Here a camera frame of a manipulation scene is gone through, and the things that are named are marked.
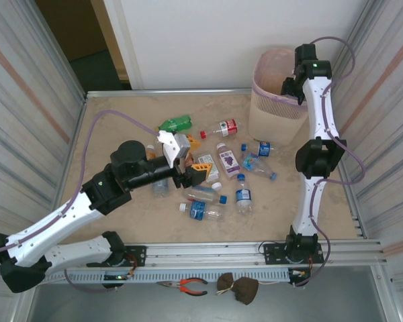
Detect square bottle green white label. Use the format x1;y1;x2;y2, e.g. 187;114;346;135
197;153;223;192

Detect clear bottle blue cap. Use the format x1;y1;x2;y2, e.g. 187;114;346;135
187;184;228;205

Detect water bottle grey blue label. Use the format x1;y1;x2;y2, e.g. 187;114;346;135
152;177;171;197

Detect green plastic soda bottle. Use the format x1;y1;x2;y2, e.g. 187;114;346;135
154;114;193;133

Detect bottle purple grape label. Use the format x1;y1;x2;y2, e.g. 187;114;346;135
216;142;240;181

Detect clear bottle red label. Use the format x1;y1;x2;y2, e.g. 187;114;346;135
199;119;239;140

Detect blue label bottle white cap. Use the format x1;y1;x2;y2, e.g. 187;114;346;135
178;200;226;223

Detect beige plastic waste bin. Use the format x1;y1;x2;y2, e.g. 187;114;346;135
248;50;312;146

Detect crumpled bottle light blue label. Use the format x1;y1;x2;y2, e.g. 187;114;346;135
241;153;279;182

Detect clear bottle blue Pepsi label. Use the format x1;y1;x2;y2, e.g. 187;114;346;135
240;140;280;158

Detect small black controller board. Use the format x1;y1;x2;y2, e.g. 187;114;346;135
287;268;312;280
102;272;132;282

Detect brown cloth pouch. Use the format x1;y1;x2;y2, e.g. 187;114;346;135
216;272;260;306

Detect grey metal shelf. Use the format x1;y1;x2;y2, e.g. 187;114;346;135
11;266;403;322

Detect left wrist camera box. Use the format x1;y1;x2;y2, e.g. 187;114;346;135
156;131;191;168

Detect aluminium corner post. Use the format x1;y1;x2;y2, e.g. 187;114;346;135
328;0;379;101
19;0;87;99

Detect aluminium table back rail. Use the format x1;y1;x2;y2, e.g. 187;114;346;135
85;88;256;99

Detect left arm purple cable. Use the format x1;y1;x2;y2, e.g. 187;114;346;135
0;110;162;294

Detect aluminium front mounting rail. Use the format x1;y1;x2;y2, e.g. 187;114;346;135
21;238;390;269

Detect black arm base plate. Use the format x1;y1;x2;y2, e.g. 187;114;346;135
86;245;147;268
262;241;325;266

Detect white slotted cable duct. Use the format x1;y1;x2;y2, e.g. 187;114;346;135
35;268;312;285

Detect orange handled pliers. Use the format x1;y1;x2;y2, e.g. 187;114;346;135
156;277;209;297

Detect white beige door frame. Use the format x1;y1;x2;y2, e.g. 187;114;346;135
102;0;145;91

